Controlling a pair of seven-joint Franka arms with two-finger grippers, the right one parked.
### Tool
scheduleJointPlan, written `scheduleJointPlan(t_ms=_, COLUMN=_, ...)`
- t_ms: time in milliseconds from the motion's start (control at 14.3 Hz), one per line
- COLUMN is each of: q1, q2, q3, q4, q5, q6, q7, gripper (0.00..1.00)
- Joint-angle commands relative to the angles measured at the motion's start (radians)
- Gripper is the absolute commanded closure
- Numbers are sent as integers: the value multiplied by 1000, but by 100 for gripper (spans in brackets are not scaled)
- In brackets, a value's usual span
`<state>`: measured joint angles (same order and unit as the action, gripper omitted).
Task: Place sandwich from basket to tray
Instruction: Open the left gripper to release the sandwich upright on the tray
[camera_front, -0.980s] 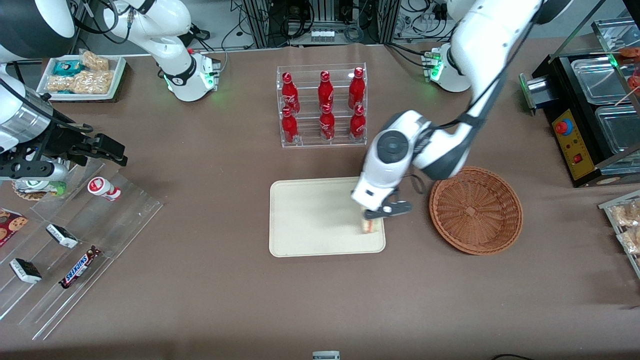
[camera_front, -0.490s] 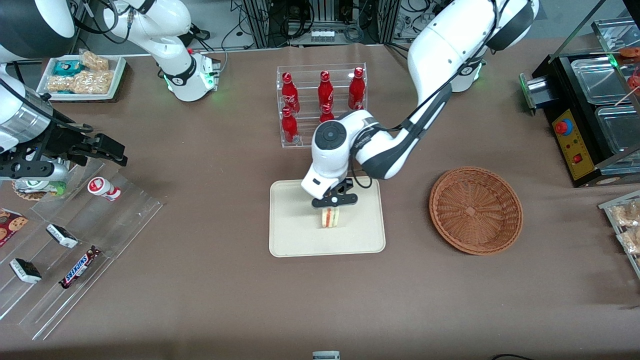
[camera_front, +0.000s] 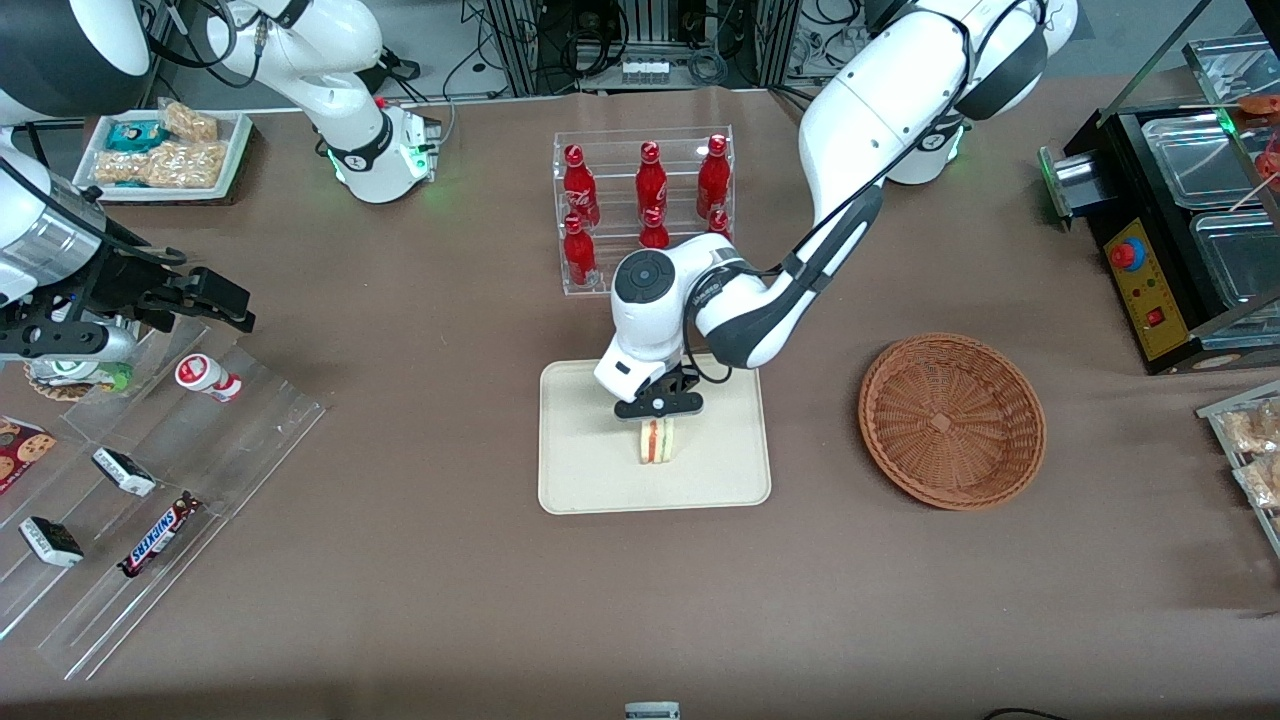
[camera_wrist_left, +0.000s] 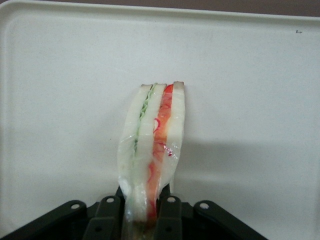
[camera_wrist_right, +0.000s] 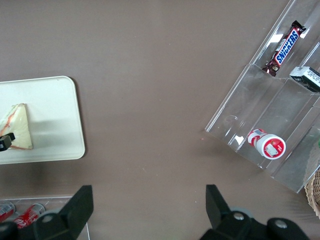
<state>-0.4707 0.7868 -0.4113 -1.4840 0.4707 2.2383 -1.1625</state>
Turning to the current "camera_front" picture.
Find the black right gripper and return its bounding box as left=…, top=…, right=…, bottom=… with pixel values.
left=93, top=244, right=257, bottom=335

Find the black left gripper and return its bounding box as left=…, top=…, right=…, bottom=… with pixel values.
left=640, top=362, right=704, bottom=401

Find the triangle sandwich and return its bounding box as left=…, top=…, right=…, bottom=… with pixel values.
left=636, top=417, right=679, bottom=467

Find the cream plastic tray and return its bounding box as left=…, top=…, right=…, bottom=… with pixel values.
left=538, top=352, right=773, bottom=516

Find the white snack tray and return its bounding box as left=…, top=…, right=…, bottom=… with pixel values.
left=72, top=107, right=254, bottom=205

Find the brown wicker basket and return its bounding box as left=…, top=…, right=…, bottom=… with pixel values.
left=858, top=333, right=1048, bottom=512

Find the grey bread tray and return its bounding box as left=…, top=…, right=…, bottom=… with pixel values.
left=1196, top=379, right=1280, bottom=557

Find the white red yogurt bottle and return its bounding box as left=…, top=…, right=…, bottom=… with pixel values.
left=174, top=352, right=244, bottom=404

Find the large rice cracker bag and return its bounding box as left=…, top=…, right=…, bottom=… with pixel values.
left=94, top=140, right=230, bottom=190

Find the clear acrylic tiered stand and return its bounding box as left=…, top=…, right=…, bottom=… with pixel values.
left=0, top=318, right=330, bottom=683

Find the green white round container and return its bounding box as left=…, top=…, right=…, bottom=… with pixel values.
left=24, top=352, right=137, bottom=403

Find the small rice cracker bag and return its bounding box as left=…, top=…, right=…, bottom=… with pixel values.
left=158, top=99, right=220, bottom=144

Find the clear acrylic bottle rack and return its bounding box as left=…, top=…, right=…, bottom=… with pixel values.
left=552, top=125, right=737, bottom=297

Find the teal snack packet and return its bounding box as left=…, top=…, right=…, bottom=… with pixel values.
left=104, top=119, right=167, bottom=154

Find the black white snack bar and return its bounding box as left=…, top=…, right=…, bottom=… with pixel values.
left=91, top=446, right=159, bottom=499
left=18, top=515, right=86, bottom=570

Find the snickers chocolate bar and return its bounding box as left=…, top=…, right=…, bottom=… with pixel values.
left=117, top=490, right=205, bottom=580

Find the cookie package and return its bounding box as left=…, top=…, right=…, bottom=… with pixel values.
left=0, top=414, right=59, bottom=497

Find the aluminium equipment rack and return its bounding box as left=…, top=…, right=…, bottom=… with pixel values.
left=484, top=0, right=803, bottom=97

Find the black food warmer machine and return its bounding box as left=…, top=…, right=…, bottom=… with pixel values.
left=1038, top=34, right=1280, bottom=377

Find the steel warmer pan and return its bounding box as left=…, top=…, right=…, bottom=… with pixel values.
left=1141, top=111, right=1263, bottom=211
left=1191, top=209, right=1280, bottom=313

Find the wrapped bread pack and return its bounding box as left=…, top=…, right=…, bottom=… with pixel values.
left=1221, top=399, right=1280, bottom=457
left=1234, top=455, right=1280, bottom=508

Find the red sausage skewer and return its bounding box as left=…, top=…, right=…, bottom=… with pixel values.
left=1230, top=134, right=1280, bottom=213

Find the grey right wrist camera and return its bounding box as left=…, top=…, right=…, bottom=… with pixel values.
left=0, top=318, right=139, bottom=364

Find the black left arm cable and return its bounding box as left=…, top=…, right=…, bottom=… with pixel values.
left=684, top=0, right=1041, bottom=387

